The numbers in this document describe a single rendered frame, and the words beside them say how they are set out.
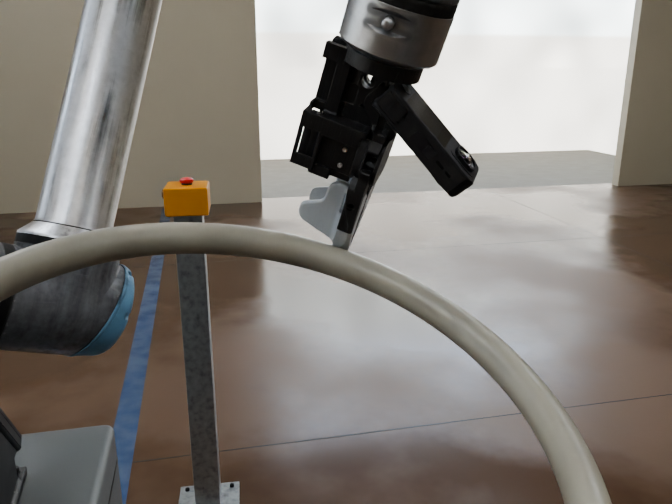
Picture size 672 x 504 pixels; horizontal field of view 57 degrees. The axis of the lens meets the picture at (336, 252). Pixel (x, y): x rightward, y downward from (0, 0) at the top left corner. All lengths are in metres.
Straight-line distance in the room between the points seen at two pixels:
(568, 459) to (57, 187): 0.77
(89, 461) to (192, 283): 0.93
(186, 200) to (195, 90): 4.91
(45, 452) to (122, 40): 0.62
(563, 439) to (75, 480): 0.68
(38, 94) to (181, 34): 1.49
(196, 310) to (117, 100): 0.98
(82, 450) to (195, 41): 5.83
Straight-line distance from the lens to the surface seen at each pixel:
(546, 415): 0.51
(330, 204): 0.60
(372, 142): 0.56
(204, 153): 6.69
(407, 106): 0.55
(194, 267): 1.83
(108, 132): 0.99
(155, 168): 6.72
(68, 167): 0.98
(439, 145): 0.55
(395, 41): 0.52
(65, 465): 1.01
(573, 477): 0.48
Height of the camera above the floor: 1.39
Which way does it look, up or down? 17 degrees down
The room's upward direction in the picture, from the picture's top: straight up
